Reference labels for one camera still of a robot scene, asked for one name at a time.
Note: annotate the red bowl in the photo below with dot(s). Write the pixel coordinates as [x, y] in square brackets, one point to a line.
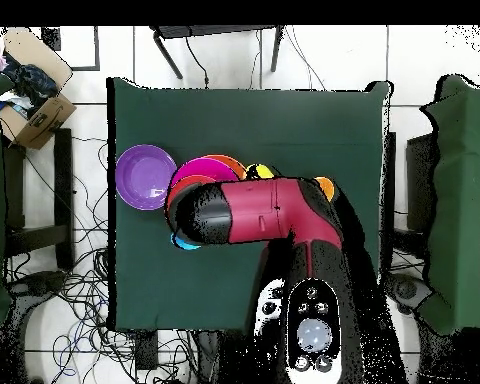
[184, 184]

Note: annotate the large orange bowl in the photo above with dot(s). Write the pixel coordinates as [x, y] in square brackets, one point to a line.
[234, 162]

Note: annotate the light blue cup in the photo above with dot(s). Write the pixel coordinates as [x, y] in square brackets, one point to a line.
[184, 244]

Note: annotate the black floor equipment with knob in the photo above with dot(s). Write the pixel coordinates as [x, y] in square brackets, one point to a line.
[44, 282]

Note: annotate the cardboard box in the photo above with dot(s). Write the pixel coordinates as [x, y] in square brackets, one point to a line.
[44, 120]

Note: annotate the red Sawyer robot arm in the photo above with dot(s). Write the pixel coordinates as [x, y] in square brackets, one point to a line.
[256, 208]

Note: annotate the dark blue clothes bundle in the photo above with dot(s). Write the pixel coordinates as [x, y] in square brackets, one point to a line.
[32, 80]

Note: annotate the black metal stand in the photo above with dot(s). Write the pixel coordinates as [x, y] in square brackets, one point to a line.
[208, 31]

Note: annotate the black power strip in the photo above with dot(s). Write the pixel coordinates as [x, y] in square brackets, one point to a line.
[146, 352]

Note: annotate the orange cup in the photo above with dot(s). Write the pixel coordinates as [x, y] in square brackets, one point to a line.
[327, 186]

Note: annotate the dark green tablecloth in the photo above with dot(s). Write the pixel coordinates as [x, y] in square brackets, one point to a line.
[224, 120]

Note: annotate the black metal frame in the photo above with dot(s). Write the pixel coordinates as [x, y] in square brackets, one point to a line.
[63, 180]

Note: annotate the purple bowl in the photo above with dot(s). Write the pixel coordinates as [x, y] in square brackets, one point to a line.
[146, 178]

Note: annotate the large pink bowl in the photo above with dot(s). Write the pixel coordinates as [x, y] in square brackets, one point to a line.
[204, 168]

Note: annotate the yellow cup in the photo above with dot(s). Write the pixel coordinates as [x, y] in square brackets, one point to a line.
[262, 172]

